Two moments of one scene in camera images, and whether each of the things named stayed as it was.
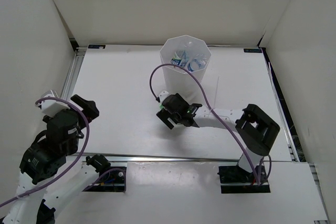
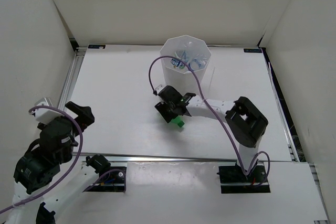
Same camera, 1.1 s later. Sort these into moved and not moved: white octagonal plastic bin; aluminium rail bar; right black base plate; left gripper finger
Moved: left gripper finger
Not moved: white octagonal plastic bin; aluminium rail bar; right black base plate
